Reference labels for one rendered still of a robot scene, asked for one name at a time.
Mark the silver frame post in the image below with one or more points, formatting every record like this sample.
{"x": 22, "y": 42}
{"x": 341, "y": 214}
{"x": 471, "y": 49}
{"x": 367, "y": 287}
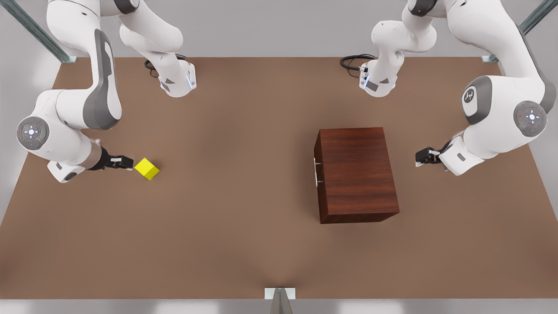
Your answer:
{"x": 37, "y": 30}
{"x": 521, "y": 28}
{"x": 280, "y": 301}

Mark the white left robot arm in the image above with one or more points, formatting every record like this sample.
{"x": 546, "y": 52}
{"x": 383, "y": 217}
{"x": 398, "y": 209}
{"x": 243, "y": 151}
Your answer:
{"x": 501, "y": 104}

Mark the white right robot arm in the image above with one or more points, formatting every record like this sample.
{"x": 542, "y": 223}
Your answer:
{"x": 101, "y": 74}

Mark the yellow cube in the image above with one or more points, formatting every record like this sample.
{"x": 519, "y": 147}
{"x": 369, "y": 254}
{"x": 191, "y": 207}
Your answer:
{"x": 147, "y": 168}

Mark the dark wooden drawer cabinet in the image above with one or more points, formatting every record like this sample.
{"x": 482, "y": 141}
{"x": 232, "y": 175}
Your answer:
{"x": 355, "y": 174}

